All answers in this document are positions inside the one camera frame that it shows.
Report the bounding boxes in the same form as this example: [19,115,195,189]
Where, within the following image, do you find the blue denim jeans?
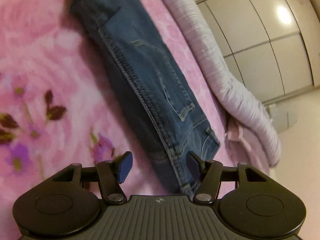
[71,0,220,197]

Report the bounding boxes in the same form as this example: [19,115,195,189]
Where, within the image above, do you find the folded pink pillowcase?
[225,118,270,175]

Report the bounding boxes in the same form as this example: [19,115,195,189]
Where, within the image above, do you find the white striped duvet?
[162,0,281,167]

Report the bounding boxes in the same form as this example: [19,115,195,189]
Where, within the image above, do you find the pink rose blanket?
[0,0,271,240]

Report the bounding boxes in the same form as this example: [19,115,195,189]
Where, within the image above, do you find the round glass side table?
[266,103,298,133]

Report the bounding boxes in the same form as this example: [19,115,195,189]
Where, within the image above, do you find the white wardrobe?
[195,0,319,103]

